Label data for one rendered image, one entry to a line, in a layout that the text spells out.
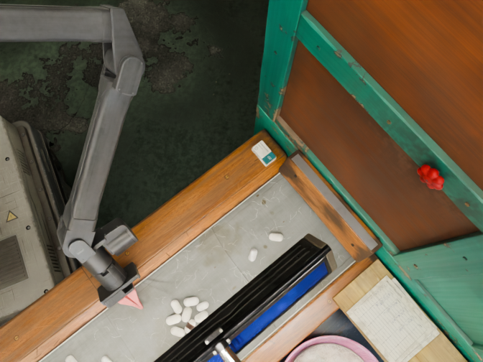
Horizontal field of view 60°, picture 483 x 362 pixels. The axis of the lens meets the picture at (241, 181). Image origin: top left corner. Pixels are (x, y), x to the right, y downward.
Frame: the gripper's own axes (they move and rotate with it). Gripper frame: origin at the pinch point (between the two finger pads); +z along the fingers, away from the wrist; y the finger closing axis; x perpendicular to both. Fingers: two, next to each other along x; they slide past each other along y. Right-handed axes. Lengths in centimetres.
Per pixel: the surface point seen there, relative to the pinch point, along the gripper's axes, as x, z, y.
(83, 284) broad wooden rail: 7.2, -10.1, -7.6
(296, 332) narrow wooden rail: -18.8, 21.3, 25.5
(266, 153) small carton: 4.4, -9.8, 47.9
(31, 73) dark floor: 140, -50, 7
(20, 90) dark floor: 137, -47, -2
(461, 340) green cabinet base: -38, 36, 53
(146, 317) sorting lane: -0.8, 3.5, -0.8
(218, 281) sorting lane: -3.4, 6.7, 18.4
